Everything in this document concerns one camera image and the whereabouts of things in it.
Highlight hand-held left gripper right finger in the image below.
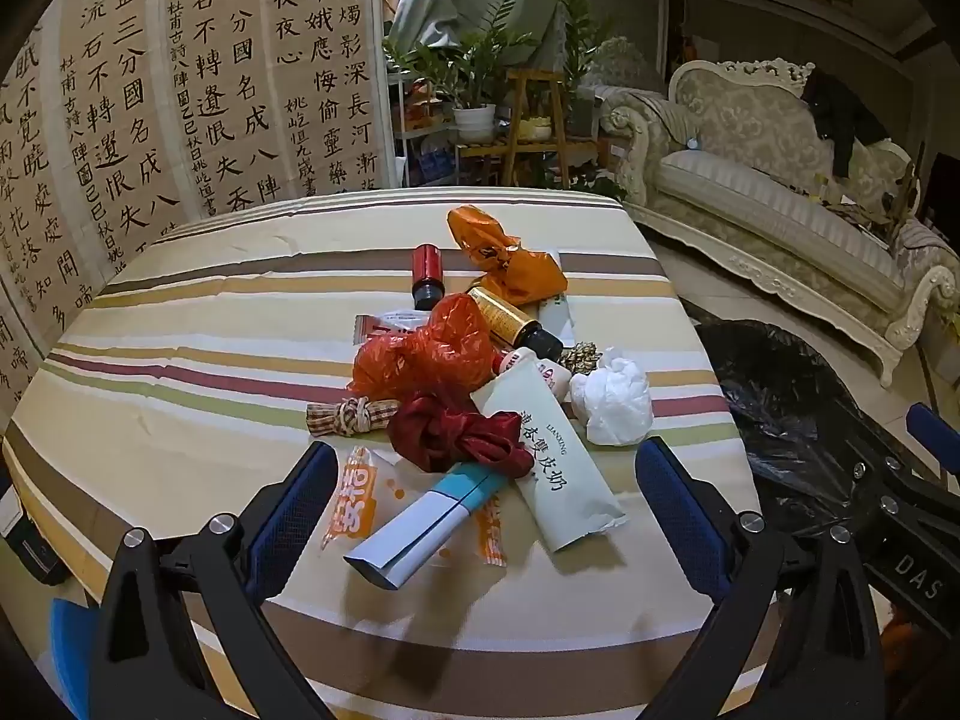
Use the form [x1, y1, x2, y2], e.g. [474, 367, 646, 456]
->
[634, 436, 890, 720]

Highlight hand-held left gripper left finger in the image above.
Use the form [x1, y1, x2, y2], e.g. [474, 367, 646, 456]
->
[86, 441, 340, 720]

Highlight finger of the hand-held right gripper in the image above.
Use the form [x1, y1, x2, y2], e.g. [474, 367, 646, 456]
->
[905, 403, 960, 477]
[840, 439, 960, 541]

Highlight orange white snack wrapper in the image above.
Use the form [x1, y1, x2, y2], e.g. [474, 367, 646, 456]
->
[321, 446, 512, 569]

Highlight plaid ribbon bundle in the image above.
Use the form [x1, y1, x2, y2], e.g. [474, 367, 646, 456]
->
[306, 396, 397, 439]

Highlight blue white tube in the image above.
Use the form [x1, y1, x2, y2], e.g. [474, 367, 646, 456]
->
[343, 463, 505, 592]

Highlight large pale green tube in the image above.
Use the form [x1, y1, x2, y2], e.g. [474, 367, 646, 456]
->
[470, 360, 627, 554]

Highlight white plastic bag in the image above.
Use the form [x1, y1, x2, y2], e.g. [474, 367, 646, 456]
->
[568, 347, 652, 447]

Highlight trash bin black bag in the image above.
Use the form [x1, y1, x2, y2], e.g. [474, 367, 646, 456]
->
[679, 317, 931, 541]

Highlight dark red satin ribbon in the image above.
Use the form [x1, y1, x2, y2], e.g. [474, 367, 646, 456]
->
[388, 384, 535, 482]

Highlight gold glitter ball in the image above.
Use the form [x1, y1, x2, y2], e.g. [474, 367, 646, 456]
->
[561, 341, 601, 376]

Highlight white red small packet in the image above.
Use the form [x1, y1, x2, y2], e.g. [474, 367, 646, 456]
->
[354, 311, 432, 346]

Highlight small white bottle red label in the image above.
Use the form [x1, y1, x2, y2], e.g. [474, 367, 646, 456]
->
[499, 347, 572, 398]

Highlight orange-red mesh bag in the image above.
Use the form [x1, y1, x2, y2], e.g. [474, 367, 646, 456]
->
[346, 294, 497, 413]

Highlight gold bottle black cap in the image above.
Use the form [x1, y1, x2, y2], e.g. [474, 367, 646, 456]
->
[466, 285, 565, 362]

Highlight orange plastic bag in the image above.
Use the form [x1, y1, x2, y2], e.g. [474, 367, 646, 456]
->
[448, 205, 569, 307]

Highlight striped tablecloth table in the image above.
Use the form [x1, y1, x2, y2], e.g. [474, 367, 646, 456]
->
[0, 186, 758, 720]

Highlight black cabinet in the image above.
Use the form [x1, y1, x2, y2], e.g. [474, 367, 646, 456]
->
[926, 152, 960, 241]

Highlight blue chair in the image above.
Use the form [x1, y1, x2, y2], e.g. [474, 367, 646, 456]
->
[49, 598, 106, 698]

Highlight dark box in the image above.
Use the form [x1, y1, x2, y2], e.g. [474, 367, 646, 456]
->
[0, 495, 72, 586]

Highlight cream ornate sofa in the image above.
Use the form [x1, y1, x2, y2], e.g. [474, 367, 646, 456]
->
[649, 58, 960, 389]

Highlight black garment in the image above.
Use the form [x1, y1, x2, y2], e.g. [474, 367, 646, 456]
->
[804, 67, 890, 179]

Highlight cream ornate armchair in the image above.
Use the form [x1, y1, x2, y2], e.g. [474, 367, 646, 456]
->
[581, 36, 676, 200]

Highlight white metal shelf rack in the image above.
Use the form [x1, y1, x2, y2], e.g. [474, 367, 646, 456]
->
[386, 64, 458, 188]

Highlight wooden plant stand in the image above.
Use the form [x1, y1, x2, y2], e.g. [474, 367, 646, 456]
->
[457, 69, 601, 188]

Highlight tall potted plant dark pot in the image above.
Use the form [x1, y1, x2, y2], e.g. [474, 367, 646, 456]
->
[551, 0, 612, 140]

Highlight calligraphy paper sheets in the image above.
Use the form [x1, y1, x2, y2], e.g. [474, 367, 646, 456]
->
[0, 0, 392, 421]

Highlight potted plant white pot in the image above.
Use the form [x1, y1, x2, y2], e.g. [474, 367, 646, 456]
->
[382, 0, 522, 143]

